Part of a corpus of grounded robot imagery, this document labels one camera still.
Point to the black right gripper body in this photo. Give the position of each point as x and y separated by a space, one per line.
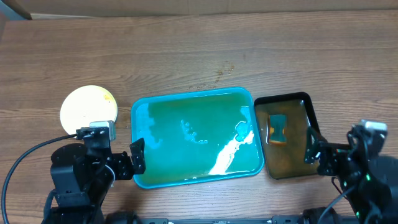
334 161

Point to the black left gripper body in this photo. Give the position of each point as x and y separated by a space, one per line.
122 165

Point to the green yellow sponge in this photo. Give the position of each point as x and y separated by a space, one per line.
277 124

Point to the light green plate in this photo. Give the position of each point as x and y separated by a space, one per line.
87 104

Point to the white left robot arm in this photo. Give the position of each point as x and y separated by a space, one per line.
82 182

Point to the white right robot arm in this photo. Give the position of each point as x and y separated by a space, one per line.
367 179

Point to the black water tray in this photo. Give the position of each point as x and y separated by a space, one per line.
287 160

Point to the teal serving tray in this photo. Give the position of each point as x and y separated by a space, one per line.
196 137

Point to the cardboard backdrop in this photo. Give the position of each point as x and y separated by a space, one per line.
119 8

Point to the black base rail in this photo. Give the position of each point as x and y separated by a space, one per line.
217 221

